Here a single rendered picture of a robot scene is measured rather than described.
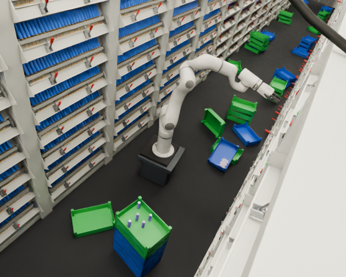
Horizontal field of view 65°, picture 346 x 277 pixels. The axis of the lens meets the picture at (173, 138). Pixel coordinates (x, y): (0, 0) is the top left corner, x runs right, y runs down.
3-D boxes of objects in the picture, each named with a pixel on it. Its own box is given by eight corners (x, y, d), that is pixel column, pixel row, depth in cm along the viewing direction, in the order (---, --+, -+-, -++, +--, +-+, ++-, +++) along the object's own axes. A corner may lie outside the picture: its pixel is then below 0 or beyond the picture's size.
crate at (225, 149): (224, 172, 275) (225, 169, 268) (207, 162, 281) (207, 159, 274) (238, 149, 286) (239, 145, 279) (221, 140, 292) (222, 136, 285)
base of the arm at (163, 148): (149, 153, 233) (150, 138, 220) (156, 139, 246) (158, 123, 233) (169, 160, 230) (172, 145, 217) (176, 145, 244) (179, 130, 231)
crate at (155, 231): (115, 219, 173) (115, 212, 167) (139, 202, 185) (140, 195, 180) (146, 255, 160) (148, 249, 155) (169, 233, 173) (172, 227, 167)
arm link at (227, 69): (210, 82, 189) (245, 95, 201) (223, 64, 179) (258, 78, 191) (208, 75, 196) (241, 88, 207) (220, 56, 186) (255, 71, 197)
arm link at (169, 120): (172, 120, 222) (174, 134, 211) (158, 117, 219) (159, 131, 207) (196, 67, 190) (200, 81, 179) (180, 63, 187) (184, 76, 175)
